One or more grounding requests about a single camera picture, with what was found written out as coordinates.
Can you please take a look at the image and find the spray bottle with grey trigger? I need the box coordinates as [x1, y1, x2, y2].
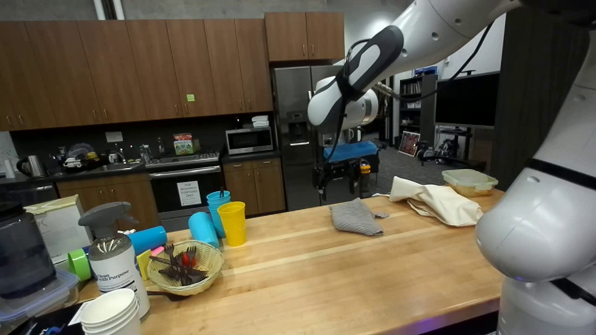
[78, 201, 151, 320]

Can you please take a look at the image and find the yellow sponge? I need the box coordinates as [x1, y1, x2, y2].
[136, 249, 153, 281]

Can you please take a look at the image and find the blue plastic cup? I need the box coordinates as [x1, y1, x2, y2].
[188, 211, 220, 249]
[128, 226, 168, 256]

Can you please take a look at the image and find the yellow plastic cup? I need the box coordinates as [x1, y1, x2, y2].
[217, 201, 247, 248]

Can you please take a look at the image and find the white cardboard box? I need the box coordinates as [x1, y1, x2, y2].
[24, 194, 93, 264]

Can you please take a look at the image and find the row of brown wall cabinets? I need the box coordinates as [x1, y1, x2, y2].
[0, 18, 274, 132]

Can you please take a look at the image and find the brown cabinet over refrigerator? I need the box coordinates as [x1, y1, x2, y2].
[264, 11, 345, 63]

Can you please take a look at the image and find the microwave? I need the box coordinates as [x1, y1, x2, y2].
[225, 126, 274, 156]

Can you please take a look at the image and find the clear plastic storage container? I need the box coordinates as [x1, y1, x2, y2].
[0, 267, 80, 327]

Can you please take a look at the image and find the stainless steel refrigerator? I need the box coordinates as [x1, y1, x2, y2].
[271, 65, 346, 212]

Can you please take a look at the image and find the wicker basket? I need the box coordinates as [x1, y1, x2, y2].
[146, 240, 225, 297]

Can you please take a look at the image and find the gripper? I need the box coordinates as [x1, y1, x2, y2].
[315, 160, 362, 201]

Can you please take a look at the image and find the large black monitor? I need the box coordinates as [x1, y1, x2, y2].
[434, 71, 501, 129]

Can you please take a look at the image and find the green plastic cup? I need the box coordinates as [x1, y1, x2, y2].
[68, 248, 92, 282]

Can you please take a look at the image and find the colourful cardboard box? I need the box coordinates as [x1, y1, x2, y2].
[173, 133, 195, 156]

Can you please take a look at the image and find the grey knitted cloth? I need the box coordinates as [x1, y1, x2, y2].
[329, 198, 390, 237]

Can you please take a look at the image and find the bottle with orange cap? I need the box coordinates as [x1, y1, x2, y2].
[359, 159, 372, 197]

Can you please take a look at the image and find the dish rack with dishes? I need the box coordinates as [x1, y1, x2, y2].
[62, 142, 102, 174]

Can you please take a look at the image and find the stack of blue plastic cups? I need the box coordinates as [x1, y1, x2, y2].
[206, 190, 231, 238]

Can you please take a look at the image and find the stove with oven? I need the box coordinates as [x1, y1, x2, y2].
[145, 151, 224, 232]

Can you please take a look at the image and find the blue padded bench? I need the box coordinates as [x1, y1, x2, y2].
[323, 141, 379, 164]

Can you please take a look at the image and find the cream cloth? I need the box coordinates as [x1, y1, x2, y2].
[389, 176, 485, 228]

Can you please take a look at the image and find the dark bookshelf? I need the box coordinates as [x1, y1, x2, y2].
[399, 74, 439, 147]

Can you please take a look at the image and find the brown sink base cabinet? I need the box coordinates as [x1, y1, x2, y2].
[55, 173, 160, 232]

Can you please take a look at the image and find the framed picture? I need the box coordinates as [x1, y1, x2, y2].
[398, 131, 421, 157]

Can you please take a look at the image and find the stack of white paper cups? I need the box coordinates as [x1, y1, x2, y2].
[80, 288, 142, 335]

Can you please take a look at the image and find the black utensil handle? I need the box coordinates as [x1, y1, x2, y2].
[146, 290, 188, 302]

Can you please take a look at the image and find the dark translucent jug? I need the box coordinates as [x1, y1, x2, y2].
[0, 200, 58, 300]

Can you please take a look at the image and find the food container with green lid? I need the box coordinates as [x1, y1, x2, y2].
[441, 168, 499, 198]

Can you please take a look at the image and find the steel kettle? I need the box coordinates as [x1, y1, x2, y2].
[16, 154, 46, 179]

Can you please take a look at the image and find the heap of dark plastic cutlery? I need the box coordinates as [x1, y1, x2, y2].
[149, 244, 209, 287]

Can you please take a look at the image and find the white paper sign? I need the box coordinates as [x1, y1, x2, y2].
[176, 181, 203, 207]

